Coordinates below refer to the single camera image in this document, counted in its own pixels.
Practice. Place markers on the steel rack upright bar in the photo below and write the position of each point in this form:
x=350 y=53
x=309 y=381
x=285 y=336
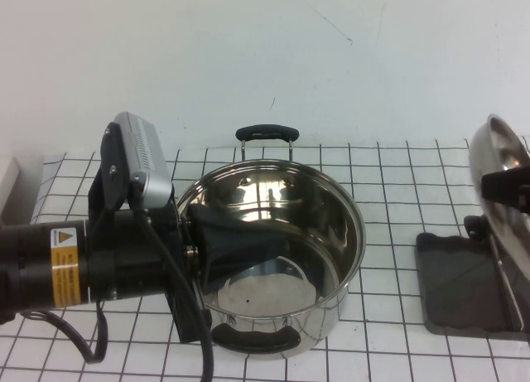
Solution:
x=507 y=286

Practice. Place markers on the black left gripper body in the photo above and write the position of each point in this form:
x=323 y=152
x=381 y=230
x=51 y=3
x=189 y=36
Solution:
x=132 y=257

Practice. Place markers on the stainless steel pot lid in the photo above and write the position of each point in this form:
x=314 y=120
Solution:
x=497 y=150

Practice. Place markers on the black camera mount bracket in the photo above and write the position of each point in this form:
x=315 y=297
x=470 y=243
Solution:
x=109 y=170

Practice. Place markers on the dark grey rack tray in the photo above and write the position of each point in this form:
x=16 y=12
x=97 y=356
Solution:
x=451 y=282

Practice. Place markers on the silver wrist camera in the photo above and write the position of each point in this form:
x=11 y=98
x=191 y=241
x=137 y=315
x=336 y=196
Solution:
x=145 y=158

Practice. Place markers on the white black-grid tablecloth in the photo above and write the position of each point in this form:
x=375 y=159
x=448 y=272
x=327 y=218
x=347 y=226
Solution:
x=393 y=191

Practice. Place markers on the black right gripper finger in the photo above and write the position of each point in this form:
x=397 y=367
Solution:
x=509 y=185

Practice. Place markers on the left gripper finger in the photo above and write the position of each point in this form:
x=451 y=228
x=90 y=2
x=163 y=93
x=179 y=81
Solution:
x=232 y=262
x=232 y=233

